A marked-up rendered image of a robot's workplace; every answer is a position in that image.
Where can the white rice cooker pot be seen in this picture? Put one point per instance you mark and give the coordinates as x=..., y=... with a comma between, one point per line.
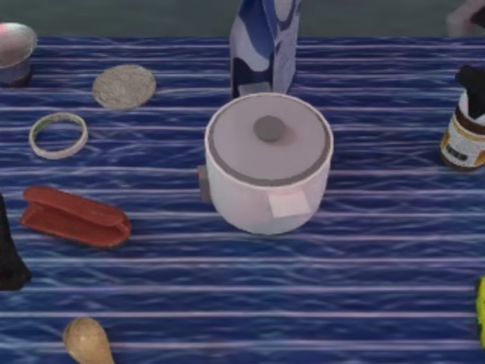
x=265, y=170

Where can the blue and white carton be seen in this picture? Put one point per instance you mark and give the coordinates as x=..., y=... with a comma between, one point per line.
x=257, y=41

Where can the wooden spoon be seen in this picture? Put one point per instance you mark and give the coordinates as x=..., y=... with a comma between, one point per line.
x=85, y=341

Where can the yellow-green object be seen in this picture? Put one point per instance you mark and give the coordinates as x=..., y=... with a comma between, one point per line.
x=481, y=311

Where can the red open case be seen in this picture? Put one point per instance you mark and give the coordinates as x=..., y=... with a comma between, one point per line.
x=76, y=216

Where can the grey round disc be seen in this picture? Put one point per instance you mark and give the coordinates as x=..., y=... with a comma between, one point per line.
x=124, y=87

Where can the blue striped tablecloth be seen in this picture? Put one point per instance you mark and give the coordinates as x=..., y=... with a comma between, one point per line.
x=242, y=288

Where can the white brown labeled bottle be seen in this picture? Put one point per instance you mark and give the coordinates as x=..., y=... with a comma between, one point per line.
x=460, y=144

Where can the metal bowl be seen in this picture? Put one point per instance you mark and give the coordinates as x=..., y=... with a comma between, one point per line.
x=13, y=53

